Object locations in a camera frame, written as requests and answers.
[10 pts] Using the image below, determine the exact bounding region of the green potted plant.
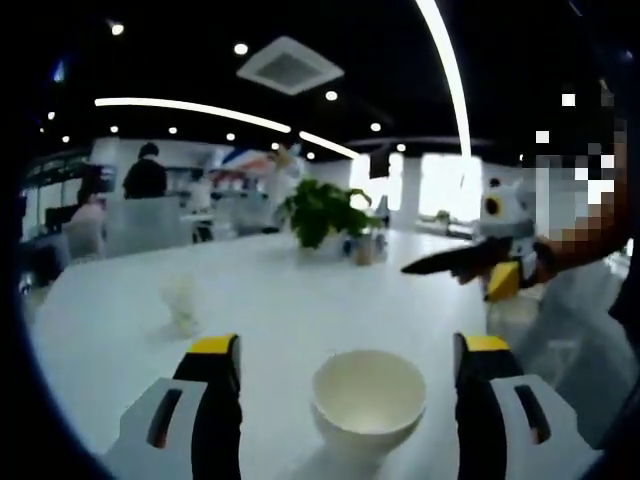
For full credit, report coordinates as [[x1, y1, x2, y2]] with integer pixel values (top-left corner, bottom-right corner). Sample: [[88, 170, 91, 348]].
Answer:
[[273, 178, 384, 251]]

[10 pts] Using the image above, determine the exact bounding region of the white table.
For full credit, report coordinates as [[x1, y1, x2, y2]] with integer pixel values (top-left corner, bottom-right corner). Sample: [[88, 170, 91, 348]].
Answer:
[[29, 227, 546, 480]]

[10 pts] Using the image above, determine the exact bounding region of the single white paper cup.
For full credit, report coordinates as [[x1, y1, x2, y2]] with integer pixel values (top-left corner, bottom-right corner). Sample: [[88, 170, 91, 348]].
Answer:
[[310, 348, 428, 451]]

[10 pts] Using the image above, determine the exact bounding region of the group of round ceiling downlights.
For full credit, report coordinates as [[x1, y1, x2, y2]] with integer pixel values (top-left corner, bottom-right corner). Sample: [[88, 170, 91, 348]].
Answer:
[[44, 22, 406, 154]]

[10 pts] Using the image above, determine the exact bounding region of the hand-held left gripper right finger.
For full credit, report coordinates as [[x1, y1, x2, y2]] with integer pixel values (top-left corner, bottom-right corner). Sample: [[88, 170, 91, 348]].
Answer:
[[452, 332, 604, 480]]

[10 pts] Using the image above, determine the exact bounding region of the small beige bottle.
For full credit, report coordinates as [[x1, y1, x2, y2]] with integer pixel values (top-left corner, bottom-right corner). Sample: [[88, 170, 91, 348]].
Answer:
[[353, 234, 374, 266]]

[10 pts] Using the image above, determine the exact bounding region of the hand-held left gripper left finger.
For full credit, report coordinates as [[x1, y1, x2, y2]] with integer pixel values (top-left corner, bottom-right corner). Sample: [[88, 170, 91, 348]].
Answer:
[[102, 333, 244, 480]]

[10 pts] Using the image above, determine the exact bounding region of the long ceiling light strip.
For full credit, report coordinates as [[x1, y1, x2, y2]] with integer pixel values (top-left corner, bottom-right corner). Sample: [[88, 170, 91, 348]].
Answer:
[[298, 130, 361, 160], [93, 97, 293, 135], [414, 0, 474, 159]]

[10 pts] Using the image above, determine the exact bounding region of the cluster of white paper cups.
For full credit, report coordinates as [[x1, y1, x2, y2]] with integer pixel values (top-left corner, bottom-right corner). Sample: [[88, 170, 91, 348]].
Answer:
[[158, 273, 201, 336]]

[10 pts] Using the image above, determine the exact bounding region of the white ceiling air vent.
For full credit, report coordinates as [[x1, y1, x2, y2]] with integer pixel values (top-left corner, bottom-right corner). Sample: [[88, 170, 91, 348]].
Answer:
[[236, 35, 346, 96]]

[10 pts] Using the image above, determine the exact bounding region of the wall screen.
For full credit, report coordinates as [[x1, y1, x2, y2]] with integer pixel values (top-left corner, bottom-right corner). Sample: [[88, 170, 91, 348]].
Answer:
[[89, 164, 119, 194]]

